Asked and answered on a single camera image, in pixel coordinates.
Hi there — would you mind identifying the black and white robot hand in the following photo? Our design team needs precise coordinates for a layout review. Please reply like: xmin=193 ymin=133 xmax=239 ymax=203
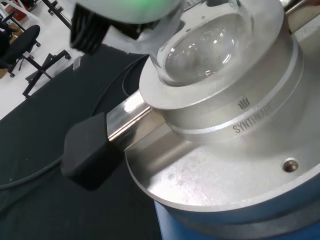
xmin=69 ymin=0 xmax=182 ymax=56

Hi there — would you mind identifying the heater with blue base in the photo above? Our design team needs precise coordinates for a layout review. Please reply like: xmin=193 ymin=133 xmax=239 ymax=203
xmin=60 ymin=0 xmax=320 ymax=240

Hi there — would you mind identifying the black office chair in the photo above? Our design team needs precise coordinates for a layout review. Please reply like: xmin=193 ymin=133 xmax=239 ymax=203
xmin=0 ymin=24 xmax=42 ymax=78

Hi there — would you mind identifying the black bench cloth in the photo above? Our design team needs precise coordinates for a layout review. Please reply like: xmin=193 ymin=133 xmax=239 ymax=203
xmin=0 ymin=43 xmax=162 ymax=240

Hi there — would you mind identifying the black wheeled stand frame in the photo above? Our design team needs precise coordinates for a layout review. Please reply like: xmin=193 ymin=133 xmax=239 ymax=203
xmin=21 ymin=0 xmax=74 ymax=100

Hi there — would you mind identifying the black cable on cloth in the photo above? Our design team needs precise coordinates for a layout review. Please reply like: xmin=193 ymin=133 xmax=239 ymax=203
xmin=0 ymin=53 xmax=151 ymax=191

